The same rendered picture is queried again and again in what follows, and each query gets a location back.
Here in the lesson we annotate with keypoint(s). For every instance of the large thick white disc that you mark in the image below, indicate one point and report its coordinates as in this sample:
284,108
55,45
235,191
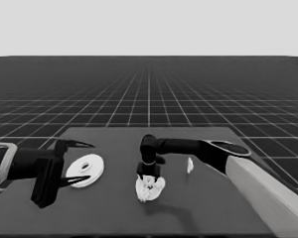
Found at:
95,164

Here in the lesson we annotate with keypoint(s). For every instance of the small thin white T-shaped piece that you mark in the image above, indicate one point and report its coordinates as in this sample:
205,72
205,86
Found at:
190,165

